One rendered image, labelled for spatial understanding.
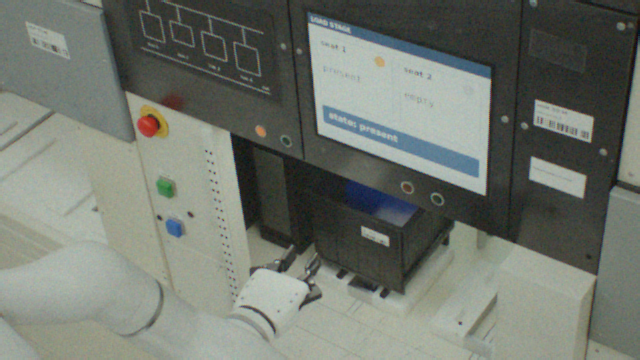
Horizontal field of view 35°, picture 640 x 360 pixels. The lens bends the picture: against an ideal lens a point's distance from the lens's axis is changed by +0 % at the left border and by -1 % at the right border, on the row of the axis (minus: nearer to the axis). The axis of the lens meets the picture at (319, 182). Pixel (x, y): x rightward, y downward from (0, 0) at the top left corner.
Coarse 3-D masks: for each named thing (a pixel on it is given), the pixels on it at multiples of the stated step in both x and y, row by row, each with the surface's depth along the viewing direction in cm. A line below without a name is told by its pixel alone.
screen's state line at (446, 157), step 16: (336, 112) 146; (352, 128) 146; (368, 128) 144; (384, 128) 142; (400, 144) 142; (416, 144) 140; (432, 144) 138; (432, 160) 140; (448, 160) 138; (464, 160) 136
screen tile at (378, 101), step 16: (320, 48) 140; (336, 48) 138; (352, 48) 136; (368, 48) 134; (320, 64) 142; (336, 64) 140; (352, 64) 138; (368, 64) 136; (320, 80) 144; (336, 80) 142; (384, 80) 136; (336, 96) 144; (352, 96) 142; (368, 96) 140; (384, 96) 138; (368, 112) 142; (384, 112) 140
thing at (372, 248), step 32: (320, 192) 198; (320, 224) 199; (352, 224) 193; (384, 224) 187; (416, 224) 188; (448, 224) 203; (320, 256) 205; (352, 256) 199; (384, 256) 192; (416, 256) 195; (384, 288) 202
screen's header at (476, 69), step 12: (312, 24) 138; (324, 24) 137; (336, 24) 135; (360, 36) 134; (372, 36) 133; (384, 36) 131; (396, 48) 131; (408, 48) 130; (420, 48) 129; (432, 60) 129; (444, 60) 128; (456, 60) 126; (480, 72) 125
